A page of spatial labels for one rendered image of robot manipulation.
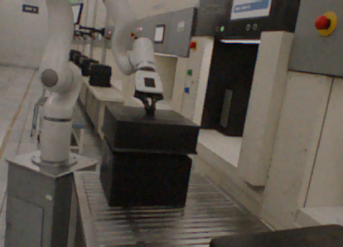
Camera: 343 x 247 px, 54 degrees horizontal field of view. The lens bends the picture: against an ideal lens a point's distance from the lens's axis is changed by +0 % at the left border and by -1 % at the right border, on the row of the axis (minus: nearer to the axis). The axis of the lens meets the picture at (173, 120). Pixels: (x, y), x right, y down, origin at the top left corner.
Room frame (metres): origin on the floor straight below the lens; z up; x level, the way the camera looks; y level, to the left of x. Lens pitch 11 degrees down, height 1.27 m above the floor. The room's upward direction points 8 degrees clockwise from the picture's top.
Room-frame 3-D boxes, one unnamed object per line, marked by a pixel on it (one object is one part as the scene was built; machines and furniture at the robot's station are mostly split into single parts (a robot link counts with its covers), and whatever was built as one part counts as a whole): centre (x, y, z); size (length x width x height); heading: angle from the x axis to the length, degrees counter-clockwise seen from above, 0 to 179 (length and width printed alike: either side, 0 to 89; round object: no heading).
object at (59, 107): (1.43, 0.49, 1.07); 0.19 x 0.12 x 0.24; 175
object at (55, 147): (1.40, 0.49, 0.85); 0.19 x 0.19 x 0.18
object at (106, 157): (1.20, 0.09, 0.85); 0.28 x 0.28 x 0.17; 21
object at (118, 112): (1.20, 0.09, 1.02); 0.29 x 0.29 x 0.13; 21
